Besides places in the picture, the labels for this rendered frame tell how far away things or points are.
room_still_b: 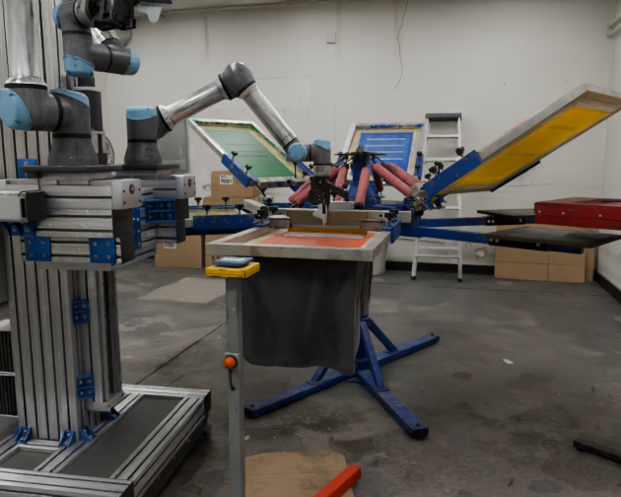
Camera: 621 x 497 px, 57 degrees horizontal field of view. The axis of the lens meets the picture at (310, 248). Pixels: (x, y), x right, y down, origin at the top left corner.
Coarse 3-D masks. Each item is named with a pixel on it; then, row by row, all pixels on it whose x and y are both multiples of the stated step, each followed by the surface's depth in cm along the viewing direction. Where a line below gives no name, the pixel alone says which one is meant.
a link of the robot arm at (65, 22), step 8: (72, 0) 147; (56, 8) 150; (64, 8) 148; (72, 8) 146; (56, 16) 150; (64, 16) 148; (72, 16) 146; (56, 24) 152; (64, 24) 148; (72, 24) 148; (80, 24) 148; (88, 32) 151
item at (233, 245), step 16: (224, 240) 205; (240, 240) 218; (384, 240) 211; (272, 256) 191; (288, 256) 190; (304, 256) 189; (320, 256) 187; (336, 256) 186; (352, 256) 184; (368, 256) 183
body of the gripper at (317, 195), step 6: (312, 180) 246; (318, 180) 244; (324, 180) 244; (312, 186) 246; (318, 186) 244; (312, 192) 243; (318, 192) 242; (324, 192) 242; (312, 198) 244; (318, 198) 243
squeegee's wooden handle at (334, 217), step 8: (288, 216) 249; (296, 216) 249; (304, 216) 248; (312, 216) 247; (328, 216) 245; (336, 216) 244; (344, 216) 243; (352, 216) 242; (360, 216) 241; (296, 224) 249; (304, 224) 248; (312, 224) 247; (320, 224) 246; (328, 224) 245; (336, 224) 244; (344, 224) 244; (352, 224) 243; (360, 224) 242
